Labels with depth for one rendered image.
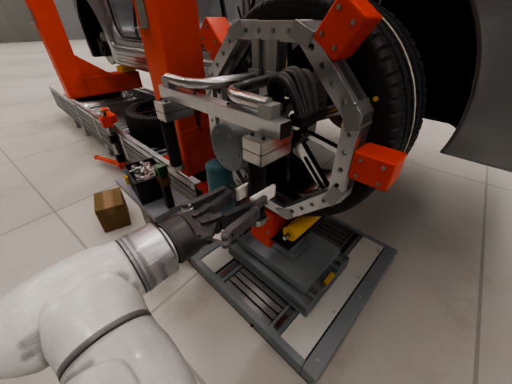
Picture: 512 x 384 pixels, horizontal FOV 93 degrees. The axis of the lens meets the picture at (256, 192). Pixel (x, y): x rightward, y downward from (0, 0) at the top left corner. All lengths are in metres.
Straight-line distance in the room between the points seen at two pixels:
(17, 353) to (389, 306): 1.33
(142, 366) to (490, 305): 1.59
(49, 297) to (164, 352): 0.14
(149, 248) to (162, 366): 0.14
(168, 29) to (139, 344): 0.92
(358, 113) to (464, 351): 1.17
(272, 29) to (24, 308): 0.64
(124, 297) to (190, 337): 0.92
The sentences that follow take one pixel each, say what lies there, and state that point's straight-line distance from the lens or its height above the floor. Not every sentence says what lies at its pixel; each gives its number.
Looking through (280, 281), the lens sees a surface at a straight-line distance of 1.18.
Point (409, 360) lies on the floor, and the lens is 1.34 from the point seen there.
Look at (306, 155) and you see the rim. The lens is 0.79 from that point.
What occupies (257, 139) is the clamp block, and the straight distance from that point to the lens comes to 0.43.
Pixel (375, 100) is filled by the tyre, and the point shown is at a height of 0.98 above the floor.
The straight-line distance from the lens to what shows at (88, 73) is 2.94.
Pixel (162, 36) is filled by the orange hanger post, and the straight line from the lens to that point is 1.01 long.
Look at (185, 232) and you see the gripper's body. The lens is 0.39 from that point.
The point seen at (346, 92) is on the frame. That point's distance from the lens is 0.56.
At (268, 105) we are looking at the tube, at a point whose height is 1.00.
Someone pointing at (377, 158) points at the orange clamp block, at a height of 0.88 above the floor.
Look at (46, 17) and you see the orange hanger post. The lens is 2.87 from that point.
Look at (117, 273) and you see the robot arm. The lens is 0.36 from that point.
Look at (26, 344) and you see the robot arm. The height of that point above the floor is 0.86.
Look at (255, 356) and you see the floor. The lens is 1.19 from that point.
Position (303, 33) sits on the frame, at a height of 1.10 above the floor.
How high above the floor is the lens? 1.12
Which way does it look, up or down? 36 degrees down
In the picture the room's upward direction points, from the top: straight up
